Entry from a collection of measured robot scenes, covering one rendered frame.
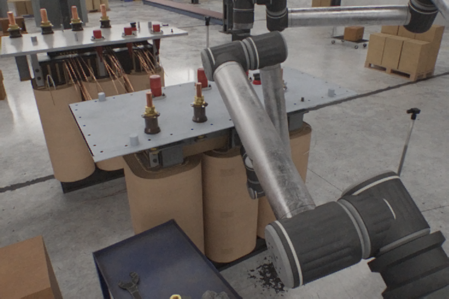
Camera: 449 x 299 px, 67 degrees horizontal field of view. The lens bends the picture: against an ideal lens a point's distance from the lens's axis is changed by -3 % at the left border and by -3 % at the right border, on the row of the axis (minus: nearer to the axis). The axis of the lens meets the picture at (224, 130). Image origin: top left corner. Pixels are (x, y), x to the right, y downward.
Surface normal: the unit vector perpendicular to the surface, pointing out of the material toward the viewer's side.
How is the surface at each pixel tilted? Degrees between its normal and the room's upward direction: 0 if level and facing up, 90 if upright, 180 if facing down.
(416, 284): 55
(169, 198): 90
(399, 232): 45
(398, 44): 90
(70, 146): 90
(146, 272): 0
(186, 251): 0
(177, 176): 90
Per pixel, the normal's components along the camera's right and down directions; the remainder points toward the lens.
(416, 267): -0.39, -0.37
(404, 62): -0.83, 0.25
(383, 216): 0.04, -0.37
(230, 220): 0.29, 0.43
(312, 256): 0.12, -0.12
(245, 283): 0.00, -0.90
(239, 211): 0.54, 0.37
